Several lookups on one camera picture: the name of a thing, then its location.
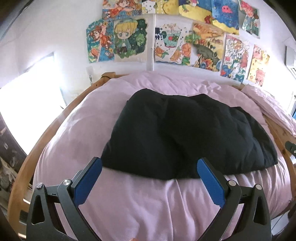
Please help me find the yellow moon drawing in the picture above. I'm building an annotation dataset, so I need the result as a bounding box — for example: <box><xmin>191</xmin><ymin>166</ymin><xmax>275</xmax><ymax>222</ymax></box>
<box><xmin>141</xmin><ymin>0</ymin><xmax>180</xmax><ymax>16</ymax></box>

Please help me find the pink pig drawing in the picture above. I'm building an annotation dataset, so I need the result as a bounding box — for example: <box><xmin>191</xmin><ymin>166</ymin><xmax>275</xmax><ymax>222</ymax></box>
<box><xmin>247</xmin><ymin>45</ymin><xmax>270</xmax><ymax>86</ymax></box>

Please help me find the orange girl top drawing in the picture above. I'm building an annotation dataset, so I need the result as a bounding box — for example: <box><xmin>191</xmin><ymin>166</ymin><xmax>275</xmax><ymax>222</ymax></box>
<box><xmin>102</xmin><ymin>0</ymin><xmax>142</xmax><ymax>20</ymax></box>

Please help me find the dinosaur flowers drawing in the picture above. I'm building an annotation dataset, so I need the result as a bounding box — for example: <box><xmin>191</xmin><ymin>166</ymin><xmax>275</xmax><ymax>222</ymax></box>
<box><xmin>193</xmin><ymin>22</ymin><xmax>225</xmax><ymax>72</ymax></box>

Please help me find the pink duvet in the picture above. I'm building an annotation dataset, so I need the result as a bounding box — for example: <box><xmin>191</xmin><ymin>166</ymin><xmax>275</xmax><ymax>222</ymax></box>
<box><xmin>32</xmin><ymin>70</ymin><xmax>293</xmax><ymax>241</ymax></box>

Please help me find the red-haired girl drawing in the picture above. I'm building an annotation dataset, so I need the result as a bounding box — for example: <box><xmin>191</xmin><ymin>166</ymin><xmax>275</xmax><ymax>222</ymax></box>
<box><xmin>86</xmin><ymin>19</ymin><xmax>114</xmax><ymax>63</ymax></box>

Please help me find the wooden bed frame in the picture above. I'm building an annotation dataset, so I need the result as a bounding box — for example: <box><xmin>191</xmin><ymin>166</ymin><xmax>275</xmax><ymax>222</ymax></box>
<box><xmin>7</xmin><ymin>72</ymin><xmax>295</xmax><ymax>236</ymax></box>

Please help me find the black puffer jacket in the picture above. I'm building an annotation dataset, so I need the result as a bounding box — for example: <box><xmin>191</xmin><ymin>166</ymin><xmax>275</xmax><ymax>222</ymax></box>
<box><xmin>101</xmin><ymin>89</ymin><xmax>278</xmax><ymax>180</ymax></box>

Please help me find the yellow beach drawing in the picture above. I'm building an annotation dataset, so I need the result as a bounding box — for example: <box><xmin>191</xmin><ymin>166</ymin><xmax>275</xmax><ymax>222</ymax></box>
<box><xmin>179</xmin><ymin>0</ymin><xmax>212</xmax><ymax>24</ymax></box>

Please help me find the fish and cup drawing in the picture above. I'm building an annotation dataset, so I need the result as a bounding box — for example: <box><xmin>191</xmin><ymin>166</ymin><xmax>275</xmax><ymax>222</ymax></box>
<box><xmin>154</xmin><ymin>22</ymin><xmax>193</xmax><ymax>66</ymax></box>

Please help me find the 2024 dragon drawing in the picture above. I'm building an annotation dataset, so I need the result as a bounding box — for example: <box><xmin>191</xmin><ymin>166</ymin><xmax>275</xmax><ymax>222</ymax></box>
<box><xmin>220</xmin><ymin>34</ymin><xmax>250</xmax><ymax>83</ymax></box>

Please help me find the red-haired figure drawing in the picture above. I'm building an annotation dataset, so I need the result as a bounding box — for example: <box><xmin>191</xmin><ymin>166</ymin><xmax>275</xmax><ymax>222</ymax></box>
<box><xmin>238</xmin><ymin>1</ymin><xmax>260</xmax><ymax>38</ymax></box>

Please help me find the white air conditioner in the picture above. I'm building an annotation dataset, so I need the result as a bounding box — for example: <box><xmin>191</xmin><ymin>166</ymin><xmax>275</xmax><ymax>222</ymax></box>
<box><xmin>285</xmin><ymin>46</ymin><xmax>296</xmax><ymax>78</ymax></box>

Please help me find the blue jellyfish drawing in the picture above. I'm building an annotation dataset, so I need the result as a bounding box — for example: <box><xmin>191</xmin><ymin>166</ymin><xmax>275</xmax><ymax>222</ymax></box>
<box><xmin>211</xmin><ymin>0</ymin><xmax>239</xmax><ymax>35</ymax></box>

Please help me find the blond boy drawing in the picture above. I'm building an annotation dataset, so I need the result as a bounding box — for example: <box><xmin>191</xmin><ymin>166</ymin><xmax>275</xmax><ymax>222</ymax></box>
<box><xmin>113</xmin><ymin>18</ymin><xmax>149</xmax><ymax>62</ymax></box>

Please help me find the pink pillow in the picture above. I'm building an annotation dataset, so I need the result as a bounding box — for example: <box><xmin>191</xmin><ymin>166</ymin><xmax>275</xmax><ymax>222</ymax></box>
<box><xmin>242</xmin><ymin>85</ymin><xmax>296</xmax><ymax>137</ymax></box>

